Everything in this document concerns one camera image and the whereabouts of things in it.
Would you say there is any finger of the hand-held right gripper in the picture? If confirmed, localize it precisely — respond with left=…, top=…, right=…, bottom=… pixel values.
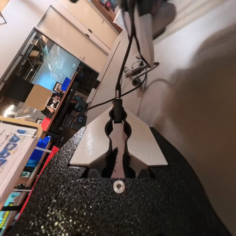
left=133, top=3, right=155, bottom=67
left=121, top=8, right=135, bottom=37

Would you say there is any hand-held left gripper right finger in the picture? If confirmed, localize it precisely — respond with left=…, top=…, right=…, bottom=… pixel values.
left=123, top=107, right=169, bottom=174

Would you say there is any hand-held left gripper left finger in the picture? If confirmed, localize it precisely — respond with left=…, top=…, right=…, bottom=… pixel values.
left=69, top=107, right=114, bottom=172

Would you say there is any black hub cable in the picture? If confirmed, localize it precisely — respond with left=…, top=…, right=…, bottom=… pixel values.
left=81, top=62, right=160, bottom=113

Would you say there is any black usb hub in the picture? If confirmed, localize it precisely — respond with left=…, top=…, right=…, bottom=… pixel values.
left=113, top=98, right=123, bottom=124

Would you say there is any black usb cable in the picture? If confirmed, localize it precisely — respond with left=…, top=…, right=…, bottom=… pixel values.
left=115, top=7, right=138, bottom=99

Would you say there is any power station with orange trim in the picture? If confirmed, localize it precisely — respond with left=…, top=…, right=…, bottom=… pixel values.
left=62, top=114, right=87, bottom=130

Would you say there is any red plastic bin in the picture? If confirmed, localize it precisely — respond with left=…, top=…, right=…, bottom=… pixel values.
left=17, top=145, right=60, bottom=221

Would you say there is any power station with blue trim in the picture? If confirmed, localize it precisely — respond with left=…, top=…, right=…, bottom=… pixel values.
left=73, top=94, right=89, bottom=112

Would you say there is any small red bin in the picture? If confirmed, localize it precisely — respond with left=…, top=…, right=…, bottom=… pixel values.
left=41, top=118, right=51, bottom=132

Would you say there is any cream door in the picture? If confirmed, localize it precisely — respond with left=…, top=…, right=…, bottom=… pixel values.
left=37, top=16, right=114, bottom=55
left=44, top=5, right=120, bottom=44

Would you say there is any blue plastic bin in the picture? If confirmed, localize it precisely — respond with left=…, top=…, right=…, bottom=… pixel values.
left=60, top=77, right=72, bottom=91
left=29, top=135, right=52, bottom=165

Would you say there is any wooden table with black legs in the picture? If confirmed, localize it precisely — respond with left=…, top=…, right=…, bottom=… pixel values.
left=41, top=71, right=78, bottom=134

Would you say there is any instruction sheet board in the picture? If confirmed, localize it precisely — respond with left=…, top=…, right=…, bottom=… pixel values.
left=0, top=116, right=44, bottom=198

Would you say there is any grey coiled usb cable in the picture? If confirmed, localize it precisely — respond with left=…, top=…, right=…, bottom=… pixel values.
left=124, top=55, right=171, bottom=115

